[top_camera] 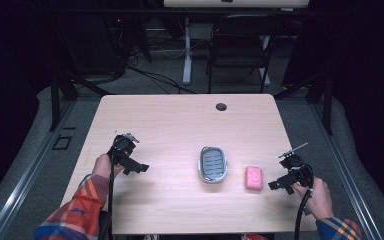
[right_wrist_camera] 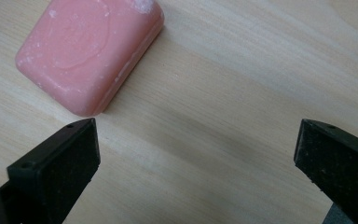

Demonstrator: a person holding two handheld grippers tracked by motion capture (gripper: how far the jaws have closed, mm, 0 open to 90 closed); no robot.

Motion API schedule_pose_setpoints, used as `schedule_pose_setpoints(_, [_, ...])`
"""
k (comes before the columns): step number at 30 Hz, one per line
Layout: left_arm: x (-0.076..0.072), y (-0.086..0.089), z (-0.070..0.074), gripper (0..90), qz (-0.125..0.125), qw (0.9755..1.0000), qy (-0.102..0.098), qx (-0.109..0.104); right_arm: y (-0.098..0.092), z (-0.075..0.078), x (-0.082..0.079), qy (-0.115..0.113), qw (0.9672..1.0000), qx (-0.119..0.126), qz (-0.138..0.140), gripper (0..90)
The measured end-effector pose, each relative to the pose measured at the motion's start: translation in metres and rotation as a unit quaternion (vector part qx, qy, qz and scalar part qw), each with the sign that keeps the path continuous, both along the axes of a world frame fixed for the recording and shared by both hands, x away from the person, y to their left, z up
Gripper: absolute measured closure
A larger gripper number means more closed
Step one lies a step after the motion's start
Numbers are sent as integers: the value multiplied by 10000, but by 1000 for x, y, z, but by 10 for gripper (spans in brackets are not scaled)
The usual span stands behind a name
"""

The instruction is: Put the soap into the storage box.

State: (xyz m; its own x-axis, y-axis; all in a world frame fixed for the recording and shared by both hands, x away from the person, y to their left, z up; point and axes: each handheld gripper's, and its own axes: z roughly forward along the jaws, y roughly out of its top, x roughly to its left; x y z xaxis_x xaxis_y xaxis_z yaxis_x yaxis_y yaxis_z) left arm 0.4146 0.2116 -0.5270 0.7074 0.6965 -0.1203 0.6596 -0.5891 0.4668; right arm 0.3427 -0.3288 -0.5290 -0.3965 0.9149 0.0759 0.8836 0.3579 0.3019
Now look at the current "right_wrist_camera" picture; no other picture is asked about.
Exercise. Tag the pink soap bar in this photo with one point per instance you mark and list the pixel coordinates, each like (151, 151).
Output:
(87, 56)

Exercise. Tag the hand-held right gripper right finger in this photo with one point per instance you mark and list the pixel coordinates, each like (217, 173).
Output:
(341, 168)

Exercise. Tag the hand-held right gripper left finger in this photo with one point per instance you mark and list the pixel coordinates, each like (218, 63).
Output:
(59, 174)

